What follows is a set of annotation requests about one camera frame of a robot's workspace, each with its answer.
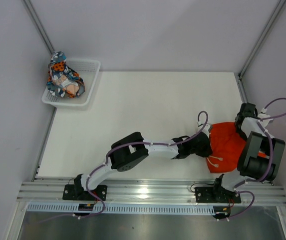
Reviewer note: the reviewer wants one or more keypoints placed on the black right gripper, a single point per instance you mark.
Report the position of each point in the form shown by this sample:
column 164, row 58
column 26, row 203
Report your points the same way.
column 241, row 135

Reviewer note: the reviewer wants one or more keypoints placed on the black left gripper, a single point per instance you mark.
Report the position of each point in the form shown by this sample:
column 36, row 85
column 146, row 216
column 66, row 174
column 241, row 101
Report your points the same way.
column 206, row 151

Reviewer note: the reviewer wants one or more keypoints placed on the orange shorts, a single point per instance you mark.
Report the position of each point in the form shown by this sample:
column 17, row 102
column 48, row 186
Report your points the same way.
column 231, row 151

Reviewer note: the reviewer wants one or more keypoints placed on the patterned multicolour shorts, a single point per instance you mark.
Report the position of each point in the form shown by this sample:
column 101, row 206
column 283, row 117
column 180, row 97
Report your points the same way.
column 63, row 82

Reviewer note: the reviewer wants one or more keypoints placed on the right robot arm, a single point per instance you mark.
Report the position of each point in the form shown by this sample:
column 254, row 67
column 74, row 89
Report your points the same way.
column 233, row 180

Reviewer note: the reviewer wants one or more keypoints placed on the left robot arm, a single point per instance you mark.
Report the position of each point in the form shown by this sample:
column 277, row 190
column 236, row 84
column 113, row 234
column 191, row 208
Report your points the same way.
column 128, row 152

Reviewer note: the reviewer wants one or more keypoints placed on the white plastic basket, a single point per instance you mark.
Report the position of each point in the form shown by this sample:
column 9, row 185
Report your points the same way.
column 88, row 70

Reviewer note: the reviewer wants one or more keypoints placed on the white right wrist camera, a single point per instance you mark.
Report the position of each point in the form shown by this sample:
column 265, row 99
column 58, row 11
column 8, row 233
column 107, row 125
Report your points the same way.
column 265, row 118

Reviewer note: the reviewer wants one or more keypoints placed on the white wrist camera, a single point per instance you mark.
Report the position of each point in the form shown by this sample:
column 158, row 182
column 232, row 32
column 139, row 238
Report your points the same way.
column 265, row 118
column 205, row 128

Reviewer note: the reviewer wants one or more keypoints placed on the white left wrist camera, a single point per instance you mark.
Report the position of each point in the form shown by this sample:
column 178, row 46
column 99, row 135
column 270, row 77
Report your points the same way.
column 205, row 128

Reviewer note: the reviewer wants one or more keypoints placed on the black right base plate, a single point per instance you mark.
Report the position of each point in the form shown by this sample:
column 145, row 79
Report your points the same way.
column 207, row 193

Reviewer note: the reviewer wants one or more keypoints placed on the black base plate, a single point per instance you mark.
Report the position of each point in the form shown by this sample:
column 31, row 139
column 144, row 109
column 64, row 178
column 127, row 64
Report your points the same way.
column 70, row 193
column 207, row 193

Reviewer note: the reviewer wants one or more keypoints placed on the aluminium mounting rail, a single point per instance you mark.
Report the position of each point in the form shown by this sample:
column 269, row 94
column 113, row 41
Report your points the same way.
column 148, row 192

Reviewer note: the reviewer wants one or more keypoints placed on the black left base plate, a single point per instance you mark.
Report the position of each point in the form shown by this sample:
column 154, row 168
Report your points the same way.
column 70, row 193

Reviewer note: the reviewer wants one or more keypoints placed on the white slotted cable duct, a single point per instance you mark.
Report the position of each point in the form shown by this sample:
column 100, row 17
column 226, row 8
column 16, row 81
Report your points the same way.
column 113, row 208

